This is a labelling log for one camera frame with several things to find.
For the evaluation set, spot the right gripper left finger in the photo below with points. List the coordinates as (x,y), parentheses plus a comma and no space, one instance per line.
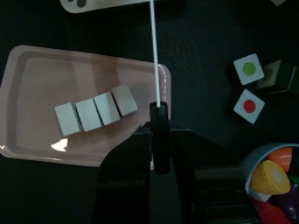
(125,180)

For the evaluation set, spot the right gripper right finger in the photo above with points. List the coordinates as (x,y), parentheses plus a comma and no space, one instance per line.
(188,151)

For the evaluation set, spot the colourful toy cluster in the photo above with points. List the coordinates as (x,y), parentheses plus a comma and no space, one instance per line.
(253,159)

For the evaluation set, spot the white cube with red dot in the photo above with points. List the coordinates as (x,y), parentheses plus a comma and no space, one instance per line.
(249,106)

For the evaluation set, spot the yellow toy corn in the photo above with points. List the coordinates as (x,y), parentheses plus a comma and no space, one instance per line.
(269,178)

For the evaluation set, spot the white rectangular block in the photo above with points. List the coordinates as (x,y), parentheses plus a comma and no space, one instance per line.
(69,119)
(125,100)
(107,108)
(89,114)

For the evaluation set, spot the white toy food piece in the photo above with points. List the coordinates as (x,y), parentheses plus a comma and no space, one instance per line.
(260,196)

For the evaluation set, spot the orange toy food piece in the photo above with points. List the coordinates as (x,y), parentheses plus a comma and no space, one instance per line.
(282,156)

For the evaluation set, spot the small green toy food piece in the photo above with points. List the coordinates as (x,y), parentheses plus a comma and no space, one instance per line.
(296,178)

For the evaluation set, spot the red toy food piece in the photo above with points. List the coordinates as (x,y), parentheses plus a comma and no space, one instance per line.
(269,215)

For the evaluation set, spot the purple toy eggplant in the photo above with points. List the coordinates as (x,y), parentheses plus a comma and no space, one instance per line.
(292,201)

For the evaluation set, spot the white cube with green dot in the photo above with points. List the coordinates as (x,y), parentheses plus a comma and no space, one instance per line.
(249,68)

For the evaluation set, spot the dark green cube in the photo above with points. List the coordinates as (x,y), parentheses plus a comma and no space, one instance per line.
(284,77)

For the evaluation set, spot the pink plastic tray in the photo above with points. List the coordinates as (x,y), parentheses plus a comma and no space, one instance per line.
(39,87)

